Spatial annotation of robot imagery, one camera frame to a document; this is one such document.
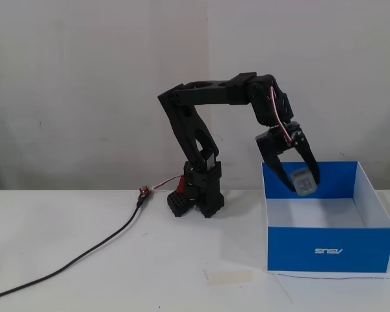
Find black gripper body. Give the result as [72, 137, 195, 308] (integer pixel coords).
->
[255, 122, 305, 163]

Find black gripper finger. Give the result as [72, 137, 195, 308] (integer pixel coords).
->
[261, 154, 298, 193]
[294, 131, 320, 185]

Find gray block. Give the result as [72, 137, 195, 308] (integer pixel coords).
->
[289, 168, 318, 198]

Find blue cardboard box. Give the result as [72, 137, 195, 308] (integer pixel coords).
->
[261, 161, 390, 273]

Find clear tape patch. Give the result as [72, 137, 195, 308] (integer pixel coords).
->
[203, 269, 255, 285]

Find red white wrist wire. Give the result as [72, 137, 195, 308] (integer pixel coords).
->
[268, 84, 295, 148]

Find red white board wire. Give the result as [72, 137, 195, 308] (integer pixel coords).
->
[148, 175, 183, 192]

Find black USB cable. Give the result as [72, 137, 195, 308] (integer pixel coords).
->
[0, 196, 144, 302]

